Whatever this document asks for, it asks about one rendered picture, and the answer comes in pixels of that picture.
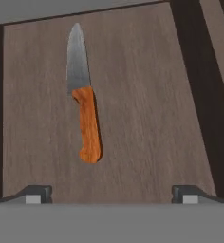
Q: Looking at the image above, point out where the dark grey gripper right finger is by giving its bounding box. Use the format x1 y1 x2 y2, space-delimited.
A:
171 184 224 205

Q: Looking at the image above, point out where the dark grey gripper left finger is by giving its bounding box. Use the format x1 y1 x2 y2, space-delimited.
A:
0 184 53 205

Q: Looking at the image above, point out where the knife with orange wooden handle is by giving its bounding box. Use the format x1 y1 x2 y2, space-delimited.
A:
66 22 103 164

